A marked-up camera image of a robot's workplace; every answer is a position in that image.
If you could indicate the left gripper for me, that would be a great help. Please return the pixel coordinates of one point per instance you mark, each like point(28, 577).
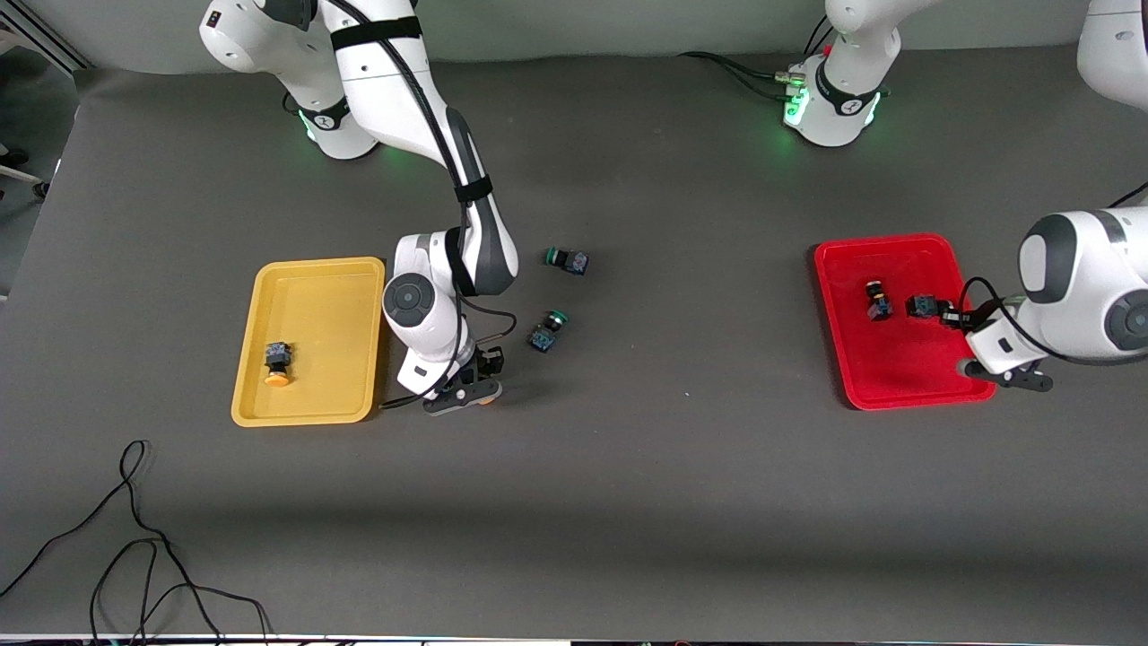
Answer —
point(956, 318)

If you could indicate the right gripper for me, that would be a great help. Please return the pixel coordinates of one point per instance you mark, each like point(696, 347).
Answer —
point(489, 361)

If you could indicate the red push button switch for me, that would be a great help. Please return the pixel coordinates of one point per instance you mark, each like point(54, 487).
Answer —
point(922, 307)
point(878, 301)

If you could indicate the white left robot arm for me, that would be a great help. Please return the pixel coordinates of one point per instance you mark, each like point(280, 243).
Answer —
point(1085, 269)

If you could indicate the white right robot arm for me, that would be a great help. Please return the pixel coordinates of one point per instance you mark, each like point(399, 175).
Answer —
point(395, 81)

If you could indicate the red plastic tray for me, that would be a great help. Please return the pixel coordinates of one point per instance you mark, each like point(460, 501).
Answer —
point(901, 359)

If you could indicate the yellow plastic tray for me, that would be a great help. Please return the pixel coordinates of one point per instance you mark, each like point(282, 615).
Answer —
point(309, 305)

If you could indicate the black stand foot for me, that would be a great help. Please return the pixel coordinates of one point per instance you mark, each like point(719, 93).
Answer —
point(22, 175)

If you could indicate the green push button switch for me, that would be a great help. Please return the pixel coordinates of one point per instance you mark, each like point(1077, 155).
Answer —
point(548, 331)
point(567, 260)

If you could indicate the aluminium frame rail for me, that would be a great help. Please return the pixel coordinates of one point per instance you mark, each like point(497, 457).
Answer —
point(45, 40)

